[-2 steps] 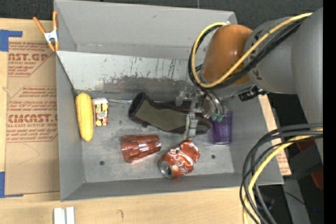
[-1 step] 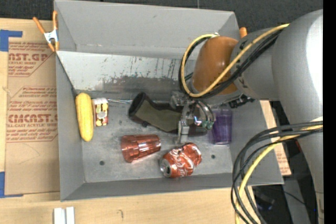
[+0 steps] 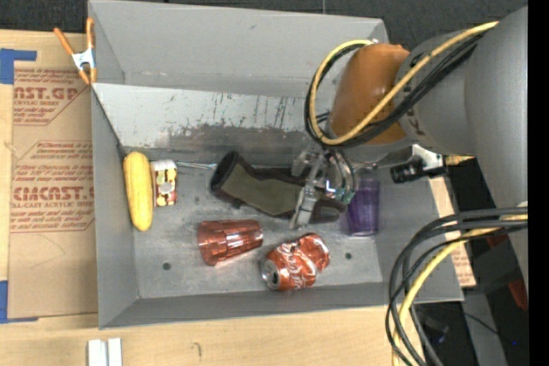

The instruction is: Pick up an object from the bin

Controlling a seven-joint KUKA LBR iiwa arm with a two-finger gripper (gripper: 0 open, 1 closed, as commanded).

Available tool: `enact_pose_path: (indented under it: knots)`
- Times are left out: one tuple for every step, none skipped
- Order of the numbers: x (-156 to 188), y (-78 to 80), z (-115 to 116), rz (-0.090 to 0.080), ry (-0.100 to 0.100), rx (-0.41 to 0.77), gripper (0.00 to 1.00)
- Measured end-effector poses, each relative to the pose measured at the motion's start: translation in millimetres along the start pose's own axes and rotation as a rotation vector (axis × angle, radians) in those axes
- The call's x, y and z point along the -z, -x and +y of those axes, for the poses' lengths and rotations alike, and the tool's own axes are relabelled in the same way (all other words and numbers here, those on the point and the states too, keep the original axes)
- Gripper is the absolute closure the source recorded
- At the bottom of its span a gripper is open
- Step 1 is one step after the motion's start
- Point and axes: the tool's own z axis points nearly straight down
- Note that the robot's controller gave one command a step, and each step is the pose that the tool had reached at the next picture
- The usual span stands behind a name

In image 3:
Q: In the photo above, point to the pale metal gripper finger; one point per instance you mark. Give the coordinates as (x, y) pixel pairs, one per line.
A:
(311, 193)
(300, 213)

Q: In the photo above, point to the purple clear plastic cup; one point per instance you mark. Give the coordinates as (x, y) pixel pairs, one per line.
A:
(363, 210)

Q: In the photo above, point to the crushed red soda can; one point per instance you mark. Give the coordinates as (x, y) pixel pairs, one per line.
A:
(296, 263)

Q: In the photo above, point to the red clear plastic cup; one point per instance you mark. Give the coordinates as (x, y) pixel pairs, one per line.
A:
(227, 241)

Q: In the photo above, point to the grey metal bin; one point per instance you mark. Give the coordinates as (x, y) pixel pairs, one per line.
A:
(240, 55)

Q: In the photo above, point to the yellow toy corn cob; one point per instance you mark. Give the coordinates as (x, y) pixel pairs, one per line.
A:
(138, 193)

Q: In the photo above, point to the brown cardboard board red print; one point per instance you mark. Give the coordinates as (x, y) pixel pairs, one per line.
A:
(51, 253)

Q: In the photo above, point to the black cylinder on white bracket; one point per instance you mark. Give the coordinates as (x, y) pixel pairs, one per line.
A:
(409, 170)

